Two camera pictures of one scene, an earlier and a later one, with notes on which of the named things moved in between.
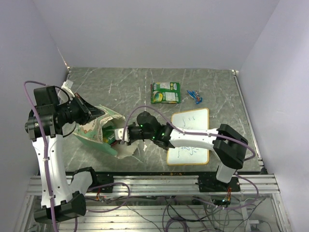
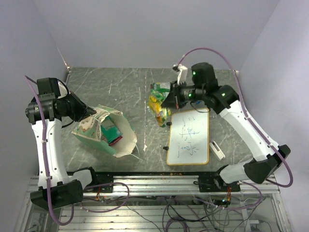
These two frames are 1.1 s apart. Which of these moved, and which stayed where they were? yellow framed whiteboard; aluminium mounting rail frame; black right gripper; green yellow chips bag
Moved: green yellow chips bag; black right gripper
Stayed: aluminium mounting rail frame; yellow framed whiteboard
